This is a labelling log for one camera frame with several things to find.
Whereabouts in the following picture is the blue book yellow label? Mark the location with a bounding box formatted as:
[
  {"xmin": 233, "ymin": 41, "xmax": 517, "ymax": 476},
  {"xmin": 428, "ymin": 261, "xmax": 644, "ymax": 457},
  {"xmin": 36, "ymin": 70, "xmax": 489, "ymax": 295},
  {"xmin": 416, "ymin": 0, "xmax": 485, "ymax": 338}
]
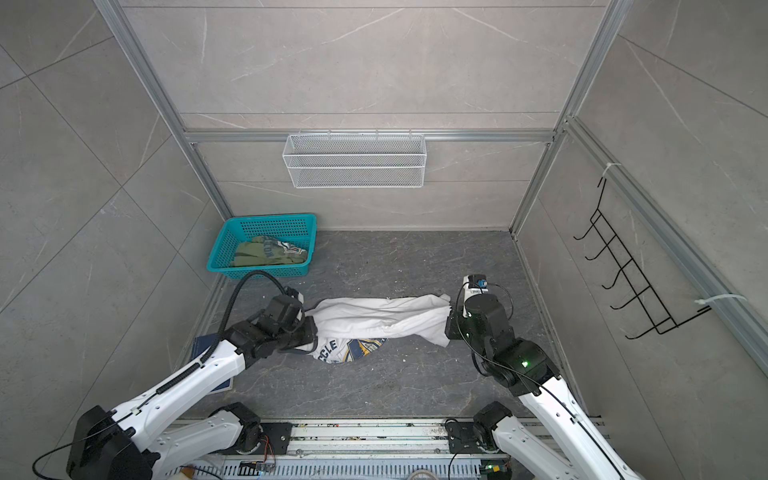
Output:
[{"xmin": 190, "ymin": 333, "xmax": 235, "ymax": 394}]

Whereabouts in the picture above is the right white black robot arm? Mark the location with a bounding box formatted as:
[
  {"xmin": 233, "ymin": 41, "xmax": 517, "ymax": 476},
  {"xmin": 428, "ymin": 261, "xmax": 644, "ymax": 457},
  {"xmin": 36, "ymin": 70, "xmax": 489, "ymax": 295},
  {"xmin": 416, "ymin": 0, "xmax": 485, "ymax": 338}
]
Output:
[{"xmin": 445, "ymin": 274, "xmax": 641, "ymax": 479}]

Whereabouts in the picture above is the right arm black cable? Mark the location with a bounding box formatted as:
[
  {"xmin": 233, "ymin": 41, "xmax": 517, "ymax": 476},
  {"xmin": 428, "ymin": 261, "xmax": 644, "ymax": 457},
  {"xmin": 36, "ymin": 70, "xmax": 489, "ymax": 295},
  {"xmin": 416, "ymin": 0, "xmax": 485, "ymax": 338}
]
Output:
[{"xmin": 452, "ymin": 281, "xmax": 628, "ymax": 480}]

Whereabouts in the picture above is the white wire mesh shelf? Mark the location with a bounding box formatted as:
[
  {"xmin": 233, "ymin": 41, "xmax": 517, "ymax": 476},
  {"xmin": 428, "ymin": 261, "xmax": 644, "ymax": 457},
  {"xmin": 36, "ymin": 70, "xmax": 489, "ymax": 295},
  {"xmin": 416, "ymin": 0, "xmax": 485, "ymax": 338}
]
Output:
[{"xmin": 282, "ymin": 133, "xmax": 428, "ymax": 189}]

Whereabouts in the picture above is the white tank top navy trim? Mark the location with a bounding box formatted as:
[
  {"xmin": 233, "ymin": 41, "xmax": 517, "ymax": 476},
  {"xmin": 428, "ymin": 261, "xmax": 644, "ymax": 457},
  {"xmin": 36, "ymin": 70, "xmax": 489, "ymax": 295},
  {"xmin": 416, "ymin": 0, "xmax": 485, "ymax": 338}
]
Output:
[{"xmin": 299, "ymin": 294, "xmax": 451, "ymax": 364}]

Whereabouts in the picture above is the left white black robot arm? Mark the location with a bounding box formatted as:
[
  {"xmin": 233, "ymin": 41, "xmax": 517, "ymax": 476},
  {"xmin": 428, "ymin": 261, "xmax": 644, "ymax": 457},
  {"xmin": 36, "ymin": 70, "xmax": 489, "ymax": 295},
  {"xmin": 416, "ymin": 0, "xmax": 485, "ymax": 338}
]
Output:
[{"xmin": 66, "ymin": 289, "xmax": 317, "ymax": 479}]

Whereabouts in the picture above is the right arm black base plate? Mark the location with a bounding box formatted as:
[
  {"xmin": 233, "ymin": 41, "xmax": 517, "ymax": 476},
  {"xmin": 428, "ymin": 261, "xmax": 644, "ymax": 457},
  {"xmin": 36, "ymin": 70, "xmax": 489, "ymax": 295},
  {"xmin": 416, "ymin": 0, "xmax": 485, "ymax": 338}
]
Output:
[{"xmin": 443, "ymin": 418, "xmax": 498, "ymax": 454}]

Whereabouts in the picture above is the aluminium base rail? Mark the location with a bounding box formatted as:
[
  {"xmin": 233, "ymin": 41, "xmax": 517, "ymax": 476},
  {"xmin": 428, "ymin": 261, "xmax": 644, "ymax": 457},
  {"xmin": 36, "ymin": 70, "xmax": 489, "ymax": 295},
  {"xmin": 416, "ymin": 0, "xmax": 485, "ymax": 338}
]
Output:
[{"xmin": 185, "ymin": 418, "xmax": 557, "ymax": 479}]

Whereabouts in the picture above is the black wire hook rack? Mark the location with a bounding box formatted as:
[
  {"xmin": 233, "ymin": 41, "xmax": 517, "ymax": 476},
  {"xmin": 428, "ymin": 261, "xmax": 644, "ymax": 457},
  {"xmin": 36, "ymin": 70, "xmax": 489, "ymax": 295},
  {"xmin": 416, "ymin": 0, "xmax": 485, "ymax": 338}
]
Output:
[{"xmin": 573, "ymin": 178, "xmax": 713, "ymax": 341}]

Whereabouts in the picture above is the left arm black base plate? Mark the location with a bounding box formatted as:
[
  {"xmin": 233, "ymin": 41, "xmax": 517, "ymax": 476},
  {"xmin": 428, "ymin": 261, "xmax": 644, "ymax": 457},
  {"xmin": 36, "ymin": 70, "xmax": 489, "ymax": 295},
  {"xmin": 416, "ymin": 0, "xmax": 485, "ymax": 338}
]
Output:
[{"xmin": 234, "ymin": 422, "xmax": 293, "ymax": 456}]

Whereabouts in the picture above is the green camouflage tank top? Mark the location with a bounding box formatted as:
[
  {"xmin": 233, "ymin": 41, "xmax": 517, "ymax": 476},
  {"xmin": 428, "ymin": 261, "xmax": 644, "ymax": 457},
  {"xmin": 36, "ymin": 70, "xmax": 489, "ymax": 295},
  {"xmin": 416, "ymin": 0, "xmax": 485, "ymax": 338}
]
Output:
[{"xmin": 231, "ymin": 236, "xmax": 309, "ymax": 267}]

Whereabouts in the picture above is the teal plastic basket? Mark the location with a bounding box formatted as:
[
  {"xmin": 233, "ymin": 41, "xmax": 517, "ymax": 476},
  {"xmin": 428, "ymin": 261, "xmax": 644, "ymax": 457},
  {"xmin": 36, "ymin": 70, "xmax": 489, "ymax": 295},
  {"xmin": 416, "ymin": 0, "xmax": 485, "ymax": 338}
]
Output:
[{"xmin": 207, "ymin": 214, "xmax": 317, "ymax": 279}]

